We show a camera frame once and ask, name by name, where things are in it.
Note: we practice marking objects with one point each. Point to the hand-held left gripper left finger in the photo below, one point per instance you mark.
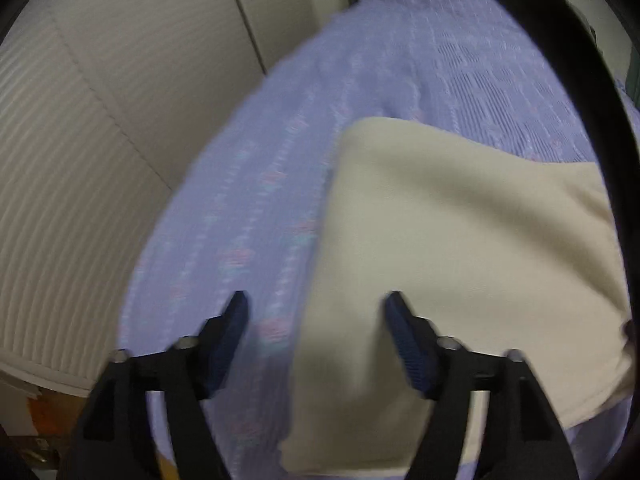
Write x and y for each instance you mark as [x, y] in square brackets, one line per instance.
[227, 340]

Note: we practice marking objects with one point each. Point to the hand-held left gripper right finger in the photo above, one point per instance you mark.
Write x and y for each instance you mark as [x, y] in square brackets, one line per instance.
[410, 345]

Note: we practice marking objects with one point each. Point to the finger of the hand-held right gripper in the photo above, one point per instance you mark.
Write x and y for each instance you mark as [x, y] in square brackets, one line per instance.
[630, 337]

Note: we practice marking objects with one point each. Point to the cream pants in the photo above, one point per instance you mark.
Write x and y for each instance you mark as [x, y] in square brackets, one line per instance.
[475, 240]

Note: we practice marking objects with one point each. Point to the white louvered wardrobe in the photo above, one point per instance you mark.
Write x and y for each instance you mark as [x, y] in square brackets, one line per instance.
[100, 135]

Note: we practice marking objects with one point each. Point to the bed with purple floral duvet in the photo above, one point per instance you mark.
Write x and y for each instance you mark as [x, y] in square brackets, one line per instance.
[380, 65]

